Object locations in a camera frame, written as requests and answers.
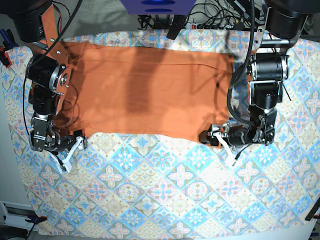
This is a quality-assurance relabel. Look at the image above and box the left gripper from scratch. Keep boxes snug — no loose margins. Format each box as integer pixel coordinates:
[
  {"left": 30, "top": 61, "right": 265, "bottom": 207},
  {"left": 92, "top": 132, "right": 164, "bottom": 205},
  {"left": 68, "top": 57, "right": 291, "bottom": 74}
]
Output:
[{"left": 198, "top": 124, "right": 252, "bottom": 148}]

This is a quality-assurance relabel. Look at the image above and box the thick black cable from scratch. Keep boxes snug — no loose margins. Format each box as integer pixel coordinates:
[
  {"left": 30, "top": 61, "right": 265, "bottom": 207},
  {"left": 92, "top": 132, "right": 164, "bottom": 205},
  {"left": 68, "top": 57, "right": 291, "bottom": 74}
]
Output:
[{"left": 226, "top": 0, "right": 258, "bottom": 126}]

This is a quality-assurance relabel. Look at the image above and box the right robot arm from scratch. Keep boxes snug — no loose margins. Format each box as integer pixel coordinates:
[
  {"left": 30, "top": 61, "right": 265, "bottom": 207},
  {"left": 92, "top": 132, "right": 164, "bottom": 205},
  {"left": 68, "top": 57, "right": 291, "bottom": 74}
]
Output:
[{"left": 0, "top": 0, "right": 86, "bottom": 153}]

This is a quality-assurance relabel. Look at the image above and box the black strap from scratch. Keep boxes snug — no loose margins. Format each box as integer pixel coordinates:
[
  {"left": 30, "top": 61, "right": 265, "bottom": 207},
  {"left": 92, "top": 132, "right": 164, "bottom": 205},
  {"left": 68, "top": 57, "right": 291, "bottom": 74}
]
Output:
[{"left": 166, "top": 14, "right": 188, "bottom": 41}]

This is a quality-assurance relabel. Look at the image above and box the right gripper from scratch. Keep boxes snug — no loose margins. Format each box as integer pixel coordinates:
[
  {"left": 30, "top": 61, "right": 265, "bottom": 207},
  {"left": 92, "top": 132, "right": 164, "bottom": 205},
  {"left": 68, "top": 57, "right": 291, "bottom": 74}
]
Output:
[{"left": 51, "top": 129, "right": 88, "bottom": 152}]

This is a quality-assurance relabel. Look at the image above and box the blue clamp bottom left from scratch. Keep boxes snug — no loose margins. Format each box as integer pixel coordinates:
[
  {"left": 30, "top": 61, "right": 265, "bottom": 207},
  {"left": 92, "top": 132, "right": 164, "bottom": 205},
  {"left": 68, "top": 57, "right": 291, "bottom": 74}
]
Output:
[{"left": 24, "top": 215, "right": 48, "bottom": 240}]

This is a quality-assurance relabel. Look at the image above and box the black clamp bottom right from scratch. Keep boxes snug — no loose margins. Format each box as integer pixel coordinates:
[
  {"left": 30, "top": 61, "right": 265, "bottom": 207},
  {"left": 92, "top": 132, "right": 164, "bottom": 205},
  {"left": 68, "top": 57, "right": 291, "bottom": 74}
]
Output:
[{"left": 304, "top": 205, "right": 320, "bottom": 222}]

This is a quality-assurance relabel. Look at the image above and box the orange T-shirt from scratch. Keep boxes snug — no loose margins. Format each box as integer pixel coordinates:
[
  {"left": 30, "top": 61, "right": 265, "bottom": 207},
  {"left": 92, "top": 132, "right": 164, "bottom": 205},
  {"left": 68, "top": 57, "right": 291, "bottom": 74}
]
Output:
[{"left": 56, "top": 42, "right": 234, "bottom": 142}]

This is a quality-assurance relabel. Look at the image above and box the red black clamp left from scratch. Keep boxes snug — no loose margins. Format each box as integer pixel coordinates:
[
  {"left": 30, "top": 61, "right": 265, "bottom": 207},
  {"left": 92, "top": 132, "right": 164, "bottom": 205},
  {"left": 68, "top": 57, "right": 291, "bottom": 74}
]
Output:
[{"left": 0, "top": 28, "right": 19, "bottom": 68}]

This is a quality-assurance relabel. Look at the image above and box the power strip with red switch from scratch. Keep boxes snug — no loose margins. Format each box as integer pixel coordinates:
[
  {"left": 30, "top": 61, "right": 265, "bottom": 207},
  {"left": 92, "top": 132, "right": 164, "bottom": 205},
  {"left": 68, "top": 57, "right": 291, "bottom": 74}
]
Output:
[{"left": 184, "top": 22, "right": 246, "bottom": 31}]

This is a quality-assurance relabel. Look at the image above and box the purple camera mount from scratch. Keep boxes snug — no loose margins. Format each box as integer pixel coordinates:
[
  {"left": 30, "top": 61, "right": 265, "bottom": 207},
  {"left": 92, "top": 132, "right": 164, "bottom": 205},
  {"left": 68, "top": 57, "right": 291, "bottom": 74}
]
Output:
[{"left": 121, "top": 0, "right": 196, "bottom": 15}]

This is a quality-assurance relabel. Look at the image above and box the patterned blue tablecloth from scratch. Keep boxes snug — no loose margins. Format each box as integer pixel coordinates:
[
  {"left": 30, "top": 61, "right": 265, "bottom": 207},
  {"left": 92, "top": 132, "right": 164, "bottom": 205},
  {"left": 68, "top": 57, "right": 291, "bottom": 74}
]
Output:
[{"left": 0, "top": 30, "right": 320, "bottom": 240}]

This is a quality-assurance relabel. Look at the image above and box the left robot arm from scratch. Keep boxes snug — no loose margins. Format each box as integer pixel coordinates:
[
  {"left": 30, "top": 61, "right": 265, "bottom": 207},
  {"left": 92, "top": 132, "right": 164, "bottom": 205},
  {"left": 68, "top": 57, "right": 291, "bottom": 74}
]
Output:
[{"left": 198, "top": 0, "right": 320, "bottom": 147}]

